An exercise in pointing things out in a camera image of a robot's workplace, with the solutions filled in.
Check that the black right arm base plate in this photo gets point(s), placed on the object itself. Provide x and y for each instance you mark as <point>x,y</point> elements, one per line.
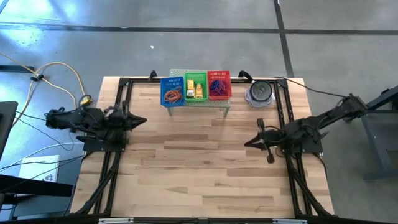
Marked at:
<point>311,150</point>

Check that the black table clamp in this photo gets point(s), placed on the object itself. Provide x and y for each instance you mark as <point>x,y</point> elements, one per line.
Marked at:
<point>152,74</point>
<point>244,74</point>

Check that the red plastic basket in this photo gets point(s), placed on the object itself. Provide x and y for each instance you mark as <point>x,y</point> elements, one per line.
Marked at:
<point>219,74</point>

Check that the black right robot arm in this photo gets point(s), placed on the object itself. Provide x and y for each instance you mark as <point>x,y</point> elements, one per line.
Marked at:
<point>326,123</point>

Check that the black desk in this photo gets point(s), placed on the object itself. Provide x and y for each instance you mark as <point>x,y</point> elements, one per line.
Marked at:
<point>31,186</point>

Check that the green perforated metal shelf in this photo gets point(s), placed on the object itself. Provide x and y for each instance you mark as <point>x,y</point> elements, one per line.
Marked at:
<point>202,104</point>

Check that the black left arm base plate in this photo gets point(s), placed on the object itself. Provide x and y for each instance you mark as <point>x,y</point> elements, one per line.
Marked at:
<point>102,147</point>

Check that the black flat panel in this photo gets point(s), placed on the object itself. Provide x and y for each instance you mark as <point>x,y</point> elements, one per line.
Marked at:
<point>6,124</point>

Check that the green plastic basket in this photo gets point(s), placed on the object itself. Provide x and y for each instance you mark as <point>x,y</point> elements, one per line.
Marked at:
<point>196,76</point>

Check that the white cardboard box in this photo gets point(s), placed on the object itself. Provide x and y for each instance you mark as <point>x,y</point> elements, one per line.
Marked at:
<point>37,168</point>

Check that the blue coil wristband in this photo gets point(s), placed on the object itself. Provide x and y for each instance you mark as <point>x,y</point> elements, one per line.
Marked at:
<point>222,83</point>

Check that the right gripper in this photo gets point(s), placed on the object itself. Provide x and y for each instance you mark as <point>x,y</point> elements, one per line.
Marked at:
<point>269,138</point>

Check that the dark grey metal table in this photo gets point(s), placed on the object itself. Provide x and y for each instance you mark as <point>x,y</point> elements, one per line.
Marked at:
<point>385,146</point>

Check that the silver metal bracket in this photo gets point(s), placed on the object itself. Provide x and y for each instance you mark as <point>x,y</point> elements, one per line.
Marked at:
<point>289,221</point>
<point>115,221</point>

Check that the blue plastic basket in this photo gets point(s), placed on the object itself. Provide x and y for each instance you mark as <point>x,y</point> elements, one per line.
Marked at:
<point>171,81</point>

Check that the black crossbeam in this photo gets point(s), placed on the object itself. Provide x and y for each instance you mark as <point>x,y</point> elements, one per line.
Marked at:
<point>186,221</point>

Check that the crumpled white plastic bag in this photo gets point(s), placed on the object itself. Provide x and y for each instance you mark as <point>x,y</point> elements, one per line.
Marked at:
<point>247,99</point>

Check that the yellow crayon box white label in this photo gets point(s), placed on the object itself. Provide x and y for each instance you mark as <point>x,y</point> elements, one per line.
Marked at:
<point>190,88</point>

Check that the black floor bar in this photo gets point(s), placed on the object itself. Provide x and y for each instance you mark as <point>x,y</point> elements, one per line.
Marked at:
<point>15,68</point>

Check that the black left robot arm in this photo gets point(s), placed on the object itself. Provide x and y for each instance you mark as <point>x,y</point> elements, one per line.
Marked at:
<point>77,119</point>

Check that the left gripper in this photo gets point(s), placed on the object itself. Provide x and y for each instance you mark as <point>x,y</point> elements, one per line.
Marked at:
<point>124,121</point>

